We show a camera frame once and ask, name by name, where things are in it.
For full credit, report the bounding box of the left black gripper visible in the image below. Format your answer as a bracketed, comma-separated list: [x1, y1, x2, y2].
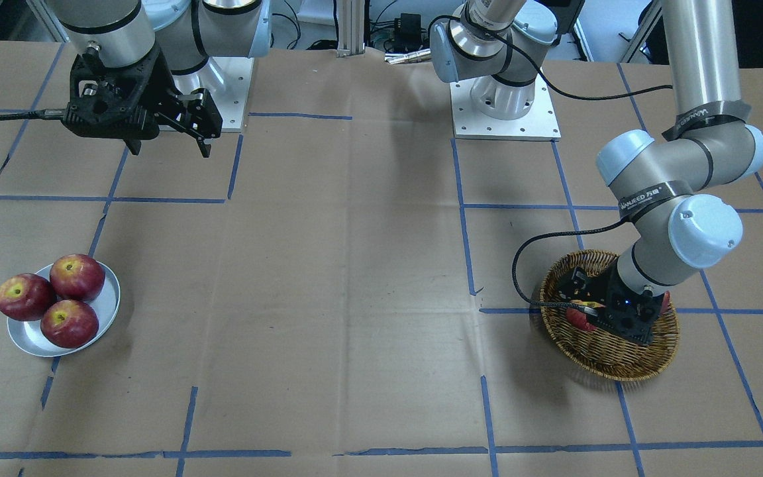
[559, 266, 661, 345]

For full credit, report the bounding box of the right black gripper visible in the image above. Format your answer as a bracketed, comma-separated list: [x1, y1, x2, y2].
[62, 50, 223, 158]

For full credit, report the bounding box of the red yellow apple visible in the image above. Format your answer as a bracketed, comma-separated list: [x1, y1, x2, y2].
[564, 307, 597, 332]

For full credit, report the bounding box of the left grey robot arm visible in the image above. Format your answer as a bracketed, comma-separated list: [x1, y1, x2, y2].
[428, 1, 763, 345]

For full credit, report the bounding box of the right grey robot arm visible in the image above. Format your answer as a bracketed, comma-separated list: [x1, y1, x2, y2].
[48, 1, 272, 157]

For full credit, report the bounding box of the red apple in basket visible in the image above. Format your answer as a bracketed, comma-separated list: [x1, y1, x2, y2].
[658, 291, 670, 317]

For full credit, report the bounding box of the woven wicker basket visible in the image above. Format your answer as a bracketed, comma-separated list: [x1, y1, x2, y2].
[536, 248, 680, 382]

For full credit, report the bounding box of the red apple on plate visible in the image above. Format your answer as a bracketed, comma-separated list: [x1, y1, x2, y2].
[49, 254, 105, 301]
[40, 299, 99, 349]
[0, 274, 57, 322]

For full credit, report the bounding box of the grey round plate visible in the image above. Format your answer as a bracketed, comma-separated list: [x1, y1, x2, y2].
[7, 262, 121, 358]

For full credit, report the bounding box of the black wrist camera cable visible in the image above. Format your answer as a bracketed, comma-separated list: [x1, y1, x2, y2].
[511, 13, 674, 312]

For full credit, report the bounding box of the aluminium frame post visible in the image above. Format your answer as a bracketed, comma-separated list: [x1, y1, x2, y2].
[333, 0, 369, 58]

